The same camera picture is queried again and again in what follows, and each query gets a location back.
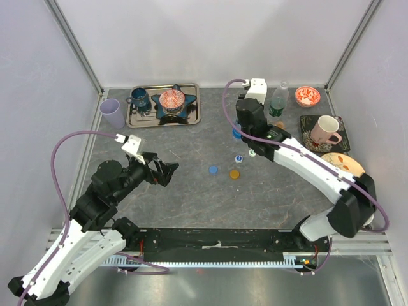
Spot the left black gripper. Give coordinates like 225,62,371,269
112,151,179,203

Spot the clear bottle blue cap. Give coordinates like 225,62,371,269
232,118,241,140

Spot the orange juice bottle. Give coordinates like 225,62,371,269
274,121,286,129

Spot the clear bottle green label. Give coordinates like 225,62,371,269
268,81,289,117

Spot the blue pocari bottle cap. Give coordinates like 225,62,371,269
235,155,243,163

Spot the plain blue bottle cap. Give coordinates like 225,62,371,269
208,165,218,175

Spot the orange bottle cap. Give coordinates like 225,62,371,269
229,170,240,179

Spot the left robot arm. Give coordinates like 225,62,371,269
8,152,179,305

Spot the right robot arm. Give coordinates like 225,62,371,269
235,98,376,251

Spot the steel tray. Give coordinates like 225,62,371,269
126,84,201,128

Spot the dark floral square plate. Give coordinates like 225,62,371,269
300,115,351,153

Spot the orange floral small bowl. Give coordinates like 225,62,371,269
295,86,321,108

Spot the red patterned bowl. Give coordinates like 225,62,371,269
159,89,185,110

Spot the dark blue mug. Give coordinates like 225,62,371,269
126,87,151,112

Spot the lilac plastic cup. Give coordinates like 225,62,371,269
99,99,126,129

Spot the pink mug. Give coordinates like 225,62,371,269
310,115,342,145

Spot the beige bird plate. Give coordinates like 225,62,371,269
321,152,365,177

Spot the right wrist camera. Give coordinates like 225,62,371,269
243,78,268,105

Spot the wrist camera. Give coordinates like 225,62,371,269
243,78,268,105
115,134,146,165

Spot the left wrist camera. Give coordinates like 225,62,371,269
115,134,146,165

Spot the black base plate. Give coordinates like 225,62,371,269
124,228,329,262

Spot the white slotted cable duct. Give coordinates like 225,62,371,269
101,253,317,268

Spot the right aluminium frame post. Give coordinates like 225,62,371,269
324,0,383,90

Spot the aluminium frame post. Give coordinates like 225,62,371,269
43,0,105,94
324,0,383,90

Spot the left aluminium frame post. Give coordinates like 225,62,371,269
43,0,105,94

